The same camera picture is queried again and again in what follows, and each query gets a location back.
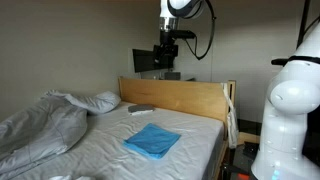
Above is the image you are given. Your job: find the blue cloth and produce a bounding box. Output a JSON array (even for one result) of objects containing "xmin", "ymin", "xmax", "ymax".
[{"xmin": 122, "ymin": 123, "xmax": 182, "ymax": 160}]

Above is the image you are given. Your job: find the grey crumpled duvet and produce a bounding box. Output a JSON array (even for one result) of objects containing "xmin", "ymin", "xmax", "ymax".
[{"xmin": 0, "ymin": 89, "xmax": 89, "ymax": 180}]

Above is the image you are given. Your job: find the black cable strap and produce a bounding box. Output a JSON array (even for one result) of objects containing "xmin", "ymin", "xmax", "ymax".
[{"xmin": 270, "ymin": 55, "xmax": 320, "ymax": 67}]

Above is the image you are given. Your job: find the black wall monitor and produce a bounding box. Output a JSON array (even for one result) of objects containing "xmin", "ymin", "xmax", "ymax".
[{"xmin": 132, "ymin": 48, "xmax": 174, "ymax": 74}]

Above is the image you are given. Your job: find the light wooden plank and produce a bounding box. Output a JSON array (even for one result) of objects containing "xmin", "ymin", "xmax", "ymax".
[{"xmin": 236, "ymin": 131, "xmax": 261, "ymax": 146}]

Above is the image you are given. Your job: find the white sheeted mattress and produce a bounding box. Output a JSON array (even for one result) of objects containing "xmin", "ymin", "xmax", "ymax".
[{"xmin": 13, "ymin": 101, "xmax": 225, "ymax": 180}]

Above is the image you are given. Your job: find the grey folded towel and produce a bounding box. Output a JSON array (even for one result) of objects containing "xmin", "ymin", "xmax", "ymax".
[{"xmin": 127, "ymin": 103, "xmax": 155, "ymax": 117}]

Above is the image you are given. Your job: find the white hanging bag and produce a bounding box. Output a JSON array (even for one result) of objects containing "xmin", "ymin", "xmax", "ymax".
[{"xmin": 221, "ymin": 82, "xmax": 240, "ymax": 150}]

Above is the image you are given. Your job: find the red orange object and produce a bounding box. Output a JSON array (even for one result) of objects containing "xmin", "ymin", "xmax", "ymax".
[{"xmin": 236, "ymin": 172, "xmax": 251, "ymax": 180}]

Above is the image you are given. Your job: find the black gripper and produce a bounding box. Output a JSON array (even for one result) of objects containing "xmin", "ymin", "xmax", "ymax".
[{"xmin": 153, "ymin": 30, "xmax": 179, "ymax": 70}]

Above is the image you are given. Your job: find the small grey box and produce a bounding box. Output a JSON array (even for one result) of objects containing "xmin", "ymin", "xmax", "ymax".
[{"xmin": 163, "ymin": 71, "xmax": 182, "ymax": 81}]

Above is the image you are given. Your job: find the black vertical pole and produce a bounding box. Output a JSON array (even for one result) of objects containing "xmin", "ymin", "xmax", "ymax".
[{"xmin": 296, "ymin": 0, "xmax": 313, "ymax": 50}]

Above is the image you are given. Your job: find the grey white pillow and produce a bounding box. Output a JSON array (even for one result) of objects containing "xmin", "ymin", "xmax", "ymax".
[{"xmin": 64, "ymin": 90, "xmax": 122, "ymax": 115}]

